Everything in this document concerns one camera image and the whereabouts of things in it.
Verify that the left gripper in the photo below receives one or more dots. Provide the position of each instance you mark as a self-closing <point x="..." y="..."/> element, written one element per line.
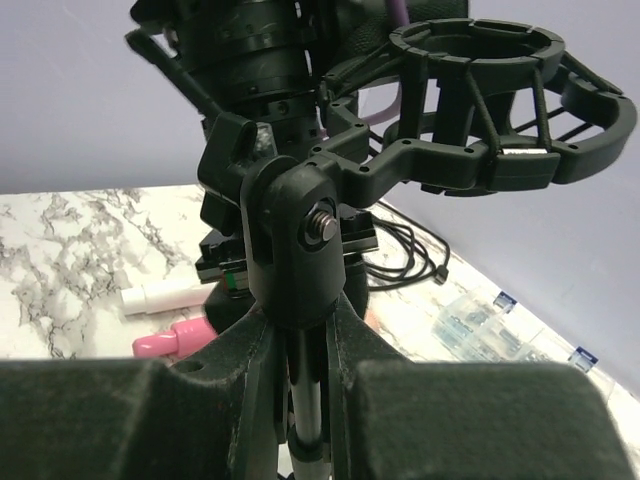
<point x="288" y="209"/>

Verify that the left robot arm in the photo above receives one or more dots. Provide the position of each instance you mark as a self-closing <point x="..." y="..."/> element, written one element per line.
<point x="285" y="64"/>

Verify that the pink microphone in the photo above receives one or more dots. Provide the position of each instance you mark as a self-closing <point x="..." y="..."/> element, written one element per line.
<point x="181" y="340"/>

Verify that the clear screw organiser box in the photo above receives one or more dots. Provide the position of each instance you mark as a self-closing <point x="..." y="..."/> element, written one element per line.
<point x="484" y="326"/>

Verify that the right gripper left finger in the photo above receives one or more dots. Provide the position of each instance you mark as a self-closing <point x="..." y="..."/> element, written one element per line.
<point x="210" y="416"/>

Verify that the tall shock mount stand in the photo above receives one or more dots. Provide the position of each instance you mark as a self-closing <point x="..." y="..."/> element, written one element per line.
<point x="548" y="120"/>

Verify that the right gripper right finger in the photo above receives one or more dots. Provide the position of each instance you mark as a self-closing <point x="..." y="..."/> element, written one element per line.
<point x="391" y="418"/>

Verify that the peach microphone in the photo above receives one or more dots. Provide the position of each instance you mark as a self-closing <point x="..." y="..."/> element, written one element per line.
<point x="372" y="319"/>

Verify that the white microphone grey head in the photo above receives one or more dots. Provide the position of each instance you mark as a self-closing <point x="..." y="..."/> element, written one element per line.
<point x="163" y="296"/>

